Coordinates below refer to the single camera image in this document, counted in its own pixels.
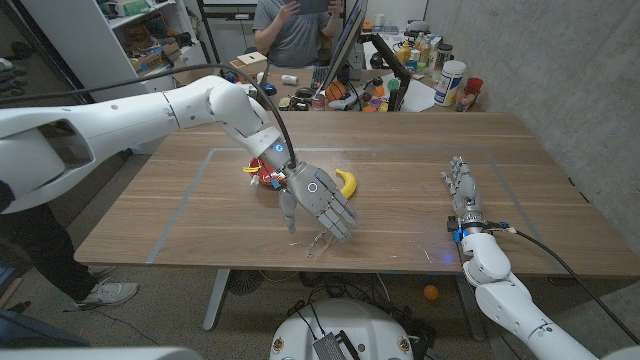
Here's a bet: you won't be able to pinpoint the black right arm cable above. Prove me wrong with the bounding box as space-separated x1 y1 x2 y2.
487 222 640 346

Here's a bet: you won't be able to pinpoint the person in grey shirt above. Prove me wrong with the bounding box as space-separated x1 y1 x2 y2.
252 0 346 70

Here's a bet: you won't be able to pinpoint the white shelf unit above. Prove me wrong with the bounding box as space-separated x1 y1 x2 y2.
19 0 211 104

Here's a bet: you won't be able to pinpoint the white paper sheet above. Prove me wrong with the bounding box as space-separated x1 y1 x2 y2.
399 79 436 113

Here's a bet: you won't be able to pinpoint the open cardboard box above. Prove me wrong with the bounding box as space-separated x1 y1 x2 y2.
172 63 226 85

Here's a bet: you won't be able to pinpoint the cardboard box with items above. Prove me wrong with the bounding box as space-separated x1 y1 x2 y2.
130 42 184 74

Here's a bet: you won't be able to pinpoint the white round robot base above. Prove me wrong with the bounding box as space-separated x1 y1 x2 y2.
269 298 415 360

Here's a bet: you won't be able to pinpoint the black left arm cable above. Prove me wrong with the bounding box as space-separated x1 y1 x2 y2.
0 62 299 169

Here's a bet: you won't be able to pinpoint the jar with dark lid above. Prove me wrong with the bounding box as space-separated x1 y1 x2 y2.
430 43 454 84

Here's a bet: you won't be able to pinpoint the black computer monitor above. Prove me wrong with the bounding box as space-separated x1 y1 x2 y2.
319 0 369 94

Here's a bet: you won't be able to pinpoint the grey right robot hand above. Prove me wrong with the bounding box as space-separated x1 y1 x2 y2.
440 155 487 229

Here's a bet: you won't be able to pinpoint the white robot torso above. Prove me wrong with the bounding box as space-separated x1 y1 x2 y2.
0 347 201 360

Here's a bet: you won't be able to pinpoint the clear frame glasses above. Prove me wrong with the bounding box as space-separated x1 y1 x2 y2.
305 229 337 261

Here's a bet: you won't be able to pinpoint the red bowl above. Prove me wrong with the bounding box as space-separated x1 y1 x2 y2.
248 156 289 189

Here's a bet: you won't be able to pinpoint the yellow banana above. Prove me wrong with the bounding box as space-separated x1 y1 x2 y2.
334 168 358 200

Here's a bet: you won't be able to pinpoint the grey ribbed box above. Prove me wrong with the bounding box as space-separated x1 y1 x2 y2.
312 332 351 360

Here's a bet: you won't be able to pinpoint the wooden desk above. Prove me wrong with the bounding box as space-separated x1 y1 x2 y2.
254 68 481 113

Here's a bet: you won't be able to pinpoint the person in dark trousers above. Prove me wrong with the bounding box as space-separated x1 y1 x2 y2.
0 202 140 312

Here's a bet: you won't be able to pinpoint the grey table leg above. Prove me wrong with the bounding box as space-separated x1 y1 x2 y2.
453 273 487 342
202 268 231 332

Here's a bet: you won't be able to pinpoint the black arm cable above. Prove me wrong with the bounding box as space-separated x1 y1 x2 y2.
0 62 299 169
487 222 640 346

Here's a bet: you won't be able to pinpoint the wooden box orange base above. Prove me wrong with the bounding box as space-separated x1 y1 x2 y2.
229 51 270 81

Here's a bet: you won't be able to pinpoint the black floor fan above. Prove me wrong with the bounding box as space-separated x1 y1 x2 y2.
227 269 265 296

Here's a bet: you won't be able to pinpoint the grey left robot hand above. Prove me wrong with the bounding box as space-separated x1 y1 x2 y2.
277 160 359 245

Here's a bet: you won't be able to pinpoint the small orange basketball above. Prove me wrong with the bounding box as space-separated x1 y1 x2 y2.
325 81 347 103

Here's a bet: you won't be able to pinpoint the white canister blue label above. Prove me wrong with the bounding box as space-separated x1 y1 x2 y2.
433 60 467 108

